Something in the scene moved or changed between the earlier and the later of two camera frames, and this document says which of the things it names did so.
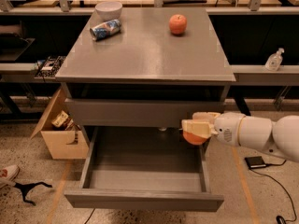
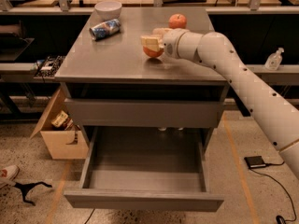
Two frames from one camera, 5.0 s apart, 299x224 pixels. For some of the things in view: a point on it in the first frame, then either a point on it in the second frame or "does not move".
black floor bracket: (25, 188) does not move
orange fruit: (192, 138) → (153, 53)
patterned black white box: (48, 67) does not move
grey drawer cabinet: (145, 68) does not move
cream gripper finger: (200, 128) → (152, 41)
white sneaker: (8, 175) does not move
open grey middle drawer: (145, 166) does not move
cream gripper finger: (206, 116) → (161, 32)
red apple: (177, 23) does not move
